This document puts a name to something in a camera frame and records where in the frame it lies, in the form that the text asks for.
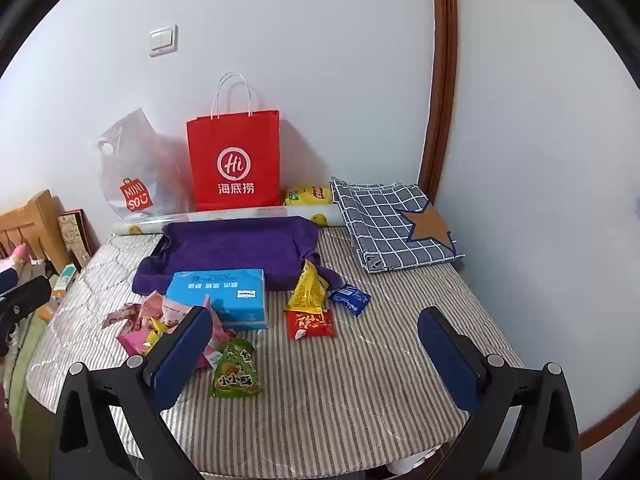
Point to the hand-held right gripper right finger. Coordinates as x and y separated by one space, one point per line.
450 360

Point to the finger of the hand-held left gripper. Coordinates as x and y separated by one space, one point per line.
25 297

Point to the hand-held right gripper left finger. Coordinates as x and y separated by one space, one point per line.
182 355

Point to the pink snack packet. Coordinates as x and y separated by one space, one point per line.
160 310

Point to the green snack packet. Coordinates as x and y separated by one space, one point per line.
237 370

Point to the small blue snack packet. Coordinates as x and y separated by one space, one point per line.
350 299

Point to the purple towel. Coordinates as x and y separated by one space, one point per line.
240 245

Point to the red snack packet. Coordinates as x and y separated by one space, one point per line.
310 325

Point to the yellow snack packet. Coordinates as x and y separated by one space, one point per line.
307 292

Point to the small teal box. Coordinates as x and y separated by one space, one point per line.
65 282

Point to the pink plush toy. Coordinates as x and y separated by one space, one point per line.
15 255

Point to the green bedsheet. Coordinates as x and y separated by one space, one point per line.
27 360

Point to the blue tissue pack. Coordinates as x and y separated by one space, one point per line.
220 290

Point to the brown patterned book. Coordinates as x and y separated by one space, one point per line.
72 237

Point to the wooden chair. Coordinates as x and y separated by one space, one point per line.
40 215

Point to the striped quilted cover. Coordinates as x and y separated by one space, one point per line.
350 400

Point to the grey checked cloth with star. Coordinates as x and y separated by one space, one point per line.
380 225

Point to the white plastic shopping bag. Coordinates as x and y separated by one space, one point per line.
130 170

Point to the patterned wallpaper roll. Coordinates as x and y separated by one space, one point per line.
325 217

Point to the yellow chips bag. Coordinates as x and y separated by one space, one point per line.
307 195

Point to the red paper bag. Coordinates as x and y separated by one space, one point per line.
235 135

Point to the white light switch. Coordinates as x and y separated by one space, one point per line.
163 40

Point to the brown wooden door frame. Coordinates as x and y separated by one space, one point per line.
442 60

